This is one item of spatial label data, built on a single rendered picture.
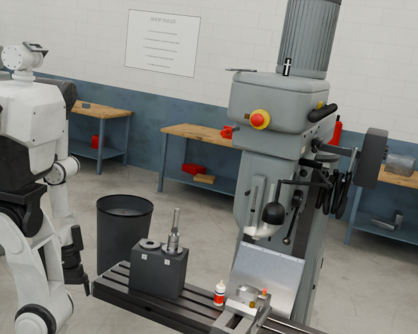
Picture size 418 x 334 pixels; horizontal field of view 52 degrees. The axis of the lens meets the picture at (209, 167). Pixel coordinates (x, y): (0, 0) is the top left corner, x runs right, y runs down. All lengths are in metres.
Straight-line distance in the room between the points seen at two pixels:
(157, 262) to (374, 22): 4.51
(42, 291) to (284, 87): 0.99
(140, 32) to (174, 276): 5.28
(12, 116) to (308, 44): 1.04
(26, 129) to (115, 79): 5.72
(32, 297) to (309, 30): 1.33
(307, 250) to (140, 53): 5.15
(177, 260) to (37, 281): 0.57
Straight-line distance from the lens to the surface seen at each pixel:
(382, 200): 5.87
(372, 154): 1.70
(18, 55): 1.33
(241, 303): 1.72
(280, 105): 1.30
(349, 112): 5.72
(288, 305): 2.03
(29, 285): 1.53
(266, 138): 1.42
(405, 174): 5.24
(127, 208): 3.85
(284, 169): 1.47
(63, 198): 1.66
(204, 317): 1.80
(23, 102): 1.28
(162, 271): 1.83
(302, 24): 1.68
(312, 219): 1.97
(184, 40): 6.36
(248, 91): 1.32
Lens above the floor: 1.94
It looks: 15 degrees down
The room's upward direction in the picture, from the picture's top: 8 degrees clockwise
